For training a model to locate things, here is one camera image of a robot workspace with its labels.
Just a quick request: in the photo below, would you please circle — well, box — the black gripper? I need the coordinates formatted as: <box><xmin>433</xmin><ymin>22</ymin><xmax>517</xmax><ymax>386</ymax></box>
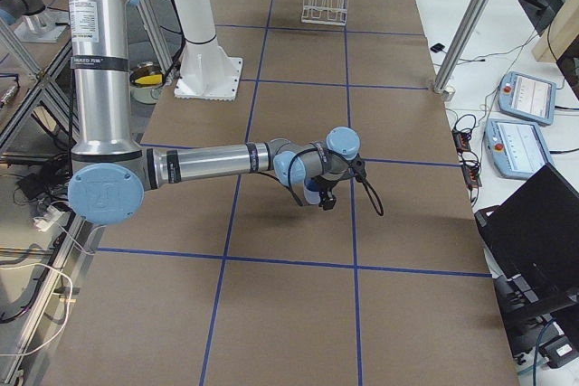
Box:
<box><xmin>314</xmin><ymin>175</ymin><xmax>339</xmax><ymax>210</ymax></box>

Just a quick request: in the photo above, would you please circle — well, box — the small black sensor puck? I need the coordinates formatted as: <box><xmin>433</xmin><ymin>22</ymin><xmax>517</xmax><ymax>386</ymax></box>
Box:
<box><xmin>430</xmin><ymin>43</ymin><xmax>445</xmax><ymax>52</ymax></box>

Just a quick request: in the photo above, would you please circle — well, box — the teach pendant tablet near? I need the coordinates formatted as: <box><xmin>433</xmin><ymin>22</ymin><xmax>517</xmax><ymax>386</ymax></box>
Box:
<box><xmin>485</xmin><ymin>118</ymin><xmax>554</xmax><ymax>180</ymax></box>

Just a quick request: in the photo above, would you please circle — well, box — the teach pendant tablet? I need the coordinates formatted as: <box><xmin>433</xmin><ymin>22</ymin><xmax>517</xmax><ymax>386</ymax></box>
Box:
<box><xmin>485</xmin><ymin>118</ymin><xmax>554</xmax><ymax>180</ymax></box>
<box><xmin>498</xmin><ymin>71</ymin><xmax>557</xmax><ymax>126</ymax></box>

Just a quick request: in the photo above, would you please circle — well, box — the black laptop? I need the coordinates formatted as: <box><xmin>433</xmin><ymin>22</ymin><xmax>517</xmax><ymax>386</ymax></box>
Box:
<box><xmin>474</xmin><ymin>162</ymin><xmax>579</xmax><ymax>315</ymax></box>

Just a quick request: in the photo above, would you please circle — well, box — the steel bowl with corn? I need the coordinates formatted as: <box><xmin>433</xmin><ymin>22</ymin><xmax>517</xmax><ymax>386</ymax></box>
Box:
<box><xmin>129</xmin><ymin>61</ymin><xmax>164</xmax><ymax>105</ymax></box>

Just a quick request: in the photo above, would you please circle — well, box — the teach pendant tablet far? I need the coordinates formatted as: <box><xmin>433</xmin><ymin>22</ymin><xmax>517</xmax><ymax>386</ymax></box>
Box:
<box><xmin>498</xmin><ymin>71</ymin><xmax>557</xmax><ymax>126</ymax></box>

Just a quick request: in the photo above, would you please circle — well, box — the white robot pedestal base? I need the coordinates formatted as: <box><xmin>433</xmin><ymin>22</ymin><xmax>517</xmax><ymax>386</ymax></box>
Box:
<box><xmin>174</xmin><ymin>0</ymin><xmax>243</xmax><ymax>101</ymax></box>

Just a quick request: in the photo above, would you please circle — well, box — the white wire cup holder rack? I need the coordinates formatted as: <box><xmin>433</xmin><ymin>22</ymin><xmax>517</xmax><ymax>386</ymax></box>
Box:
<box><xmin>300</xmin><ymin>0</ymin><xmax>349</xmax><ymax>27</ymax></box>

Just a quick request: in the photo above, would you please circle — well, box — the aluminium frame post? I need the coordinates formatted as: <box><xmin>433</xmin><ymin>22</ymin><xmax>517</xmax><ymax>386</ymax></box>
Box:
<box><xmin>432</xmin><ymin>0</ymin><xmax>489</xmax><ymax>102</ymax></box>

